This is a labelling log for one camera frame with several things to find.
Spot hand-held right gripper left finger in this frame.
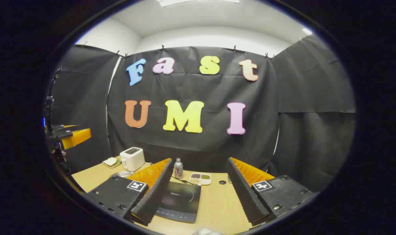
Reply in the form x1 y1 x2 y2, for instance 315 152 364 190
84 158 174 227

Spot white divided dish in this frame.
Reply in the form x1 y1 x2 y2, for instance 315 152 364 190
189 172 212 186

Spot long ceiling light panel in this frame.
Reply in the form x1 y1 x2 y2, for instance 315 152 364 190
157 0 240 7

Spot small green tray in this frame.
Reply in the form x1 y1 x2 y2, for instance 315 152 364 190
102 157 121 169

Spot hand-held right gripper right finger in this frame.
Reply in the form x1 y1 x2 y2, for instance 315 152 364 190
227 157 314 227

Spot black induction cooktop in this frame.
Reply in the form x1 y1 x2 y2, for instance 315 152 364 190
155 181 202 224

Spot black backdrop cloth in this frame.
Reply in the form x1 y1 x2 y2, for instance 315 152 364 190
51 33 357 193

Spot stainless steel pot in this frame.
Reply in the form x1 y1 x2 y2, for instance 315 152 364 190
109 170 135 180

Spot silver drink bottle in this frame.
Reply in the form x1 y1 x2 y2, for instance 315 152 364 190
173 158 184 180

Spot white toaster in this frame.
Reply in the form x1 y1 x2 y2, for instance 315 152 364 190
120 147 146 172

